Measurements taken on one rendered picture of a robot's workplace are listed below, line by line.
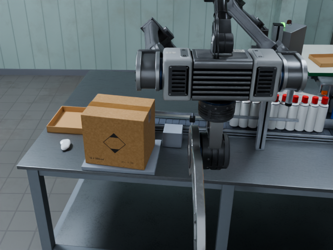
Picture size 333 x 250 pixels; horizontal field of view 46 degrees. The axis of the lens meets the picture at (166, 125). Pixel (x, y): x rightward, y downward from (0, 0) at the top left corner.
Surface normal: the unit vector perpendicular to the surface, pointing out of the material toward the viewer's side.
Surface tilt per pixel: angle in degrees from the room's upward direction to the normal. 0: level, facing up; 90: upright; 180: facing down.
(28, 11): 90
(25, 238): 0
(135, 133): 90
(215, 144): 90
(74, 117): 0
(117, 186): 0
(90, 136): 90
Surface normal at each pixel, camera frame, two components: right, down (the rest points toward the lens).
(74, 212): 0.01, -0.87
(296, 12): 0.01, 0.49
